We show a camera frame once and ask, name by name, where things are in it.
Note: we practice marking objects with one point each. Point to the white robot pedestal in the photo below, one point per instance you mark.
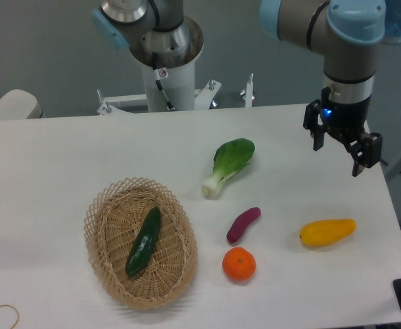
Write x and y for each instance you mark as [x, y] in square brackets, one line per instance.
[167, 62]

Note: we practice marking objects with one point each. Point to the green bok choy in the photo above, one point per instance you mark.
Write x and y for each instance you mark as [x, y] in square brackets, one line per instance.
[229, 159]

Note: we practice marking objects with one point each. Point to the purple sweet potato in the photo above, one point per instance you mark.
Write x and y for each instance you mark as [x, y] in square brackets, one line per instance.
[241, 223]

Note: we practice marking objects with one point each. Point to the tan rubber band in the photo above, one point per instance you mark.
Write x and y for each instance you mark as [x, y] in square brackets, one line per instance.
[15, 311]

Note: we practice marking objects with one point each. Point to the white chair armrest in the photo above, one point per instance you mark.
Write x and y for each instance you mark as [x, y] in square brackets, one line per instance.
[18, 105]

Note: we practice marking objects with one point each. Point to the orange mandarin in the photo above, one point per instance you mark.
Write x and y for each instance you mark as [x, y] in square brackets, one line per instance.
[238, 264]

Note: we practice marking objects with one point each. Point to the woven wicker basket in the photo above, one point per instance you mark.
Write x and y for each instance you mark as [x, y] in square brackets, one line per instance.
[112, 223]

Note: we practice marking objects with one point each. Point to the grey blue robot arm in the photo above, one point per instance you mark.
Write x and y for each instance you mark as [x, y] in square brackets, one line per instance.
[345, 33]

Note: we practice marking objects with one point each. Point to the white metal base frame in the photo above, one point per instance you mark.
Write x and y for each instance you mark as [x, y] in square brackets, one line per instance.
[124, 103]

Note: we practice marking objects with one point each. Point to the dark green cucumber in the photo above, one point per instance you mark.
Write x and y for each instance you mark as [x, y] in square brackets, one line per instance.
[144, 243]

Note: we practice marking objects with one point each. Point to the yellow papaya fruit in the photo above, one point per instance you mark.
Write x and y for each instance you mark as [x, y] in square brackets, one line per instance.
[326, 232]

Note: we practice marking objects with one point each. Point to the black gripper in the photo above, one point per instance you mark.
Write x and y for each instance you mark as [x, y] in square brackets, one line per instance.
[345, 123]

